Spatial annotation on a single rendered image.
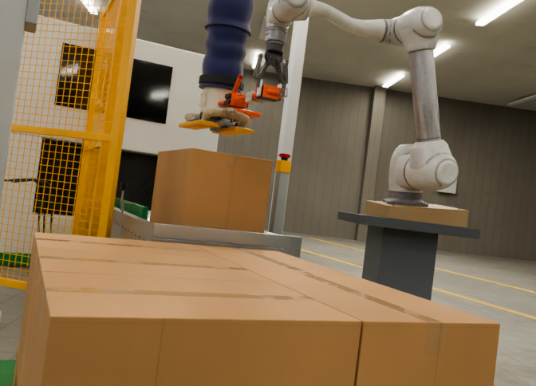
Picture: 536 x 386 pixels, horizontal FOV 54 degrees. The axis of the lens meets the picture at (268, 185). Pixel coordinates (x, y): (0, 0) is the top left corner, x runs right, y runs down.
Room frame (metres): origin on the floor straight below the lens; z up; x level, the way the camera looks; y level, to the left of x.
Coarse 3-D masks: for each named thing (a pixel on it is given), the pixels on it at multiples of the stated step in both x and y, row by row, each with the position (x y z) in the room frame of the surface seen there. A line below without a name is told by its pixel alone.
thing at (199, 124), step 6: (192, 120) 2.71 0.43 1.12; (198, 120) 2.49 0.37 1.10; (204, 120) 2.50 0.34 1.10; (180, 126) 2.75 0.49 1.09; (186, 126) 2.69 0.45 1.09; (192, 126) 2.65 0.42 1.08; (198, 126) 2.61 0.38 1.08; (204, 126) 2.57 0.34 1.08; (210, 126) 2.53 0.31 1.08; (216, 126) 2.53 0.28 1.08
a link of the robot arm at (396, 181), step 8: (408, 144) 2.37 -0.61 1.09; (400, 152) 2.36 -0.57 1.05; (408, 152) 2.34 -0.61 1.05; (392, 160) 2.39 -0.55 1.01; (400, 160) 2.34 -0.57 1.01; (392, 168) 2.39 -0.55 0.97; (400, 168) 2.32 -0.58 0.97; (392, 176) 2.39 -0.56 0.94; (400, 176) 2.33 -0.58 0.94; (392, 184) 2.39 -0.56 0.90; (400, 184) 2.35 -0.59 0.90; (408, 192) 2.35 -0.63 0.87; (416, 192) 2.36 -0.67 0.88
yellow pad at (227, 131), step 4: (236, 124) 2.67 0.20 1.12; (220, 128) 2.76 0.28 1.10; (224, 128) 2.70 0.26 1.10; (228, 128) 2.65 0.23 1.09; (232, 128) 2.60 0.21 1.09; (236, 128) 2.57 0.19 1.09; (240, 128) 2.58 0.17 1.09; (244, 128) 2.59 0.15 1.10; (248, 128) 2.62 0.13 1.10; (212, 132) 2.87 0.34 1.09; (216, 132) 2.82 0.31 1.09; (220, 132) 2.79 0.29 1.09; (224, 132) 2.76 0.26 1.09; (228, 132) 2.73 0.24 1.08; (232, 132) 2.70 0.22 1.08; (236, 132) 2.67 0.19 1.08; (240, 132) 2.65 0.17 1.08; (244, 132) 2.62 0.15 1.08; (248, 132) 2.60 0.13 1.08; (252, 132) 2.61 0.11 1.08
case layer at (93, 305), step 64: (64, 256) 1.43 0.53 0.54; (128, 256) 1.59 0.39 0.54; (192, 256) 1.78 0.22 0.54; (256, 256) 2.02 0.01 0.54; (64, 320) 0.84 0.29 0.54; (128, 320) 0.88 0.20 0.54; (192, 320) 0.93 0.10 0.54; (256, 320) 0.98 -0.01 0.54; (320, 320) 1.04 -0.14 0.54; (384, 320) 1.12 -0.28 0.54; (448, 320) 1.21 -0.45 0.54; (64, 384) 0.84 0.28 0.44; (128, 384) 0.89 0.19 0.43; (192, 384) 0.93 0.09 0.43; (256, 384) 0.99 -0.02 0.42; (320, 384) 1.04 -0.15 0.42; (384, 384) 1.11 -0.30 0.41; (448, 384) 1.19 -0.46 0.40
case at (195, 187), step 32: (160, 160) 2.77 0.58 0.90; (192, 160) 2.30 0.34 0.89; (224, 160) 2.37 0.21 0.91; (256, 160) 2.44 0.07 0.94; (160, 192) 2.70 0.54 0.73; (192, 192) 2.31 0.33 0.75; (224, 192) 2.38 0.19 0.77; (256, 192) 2.45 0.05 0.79; (192, 224) 2.32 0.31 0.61; (224, 224) 2.39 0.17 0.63; (256, 224) 2.46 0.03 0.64
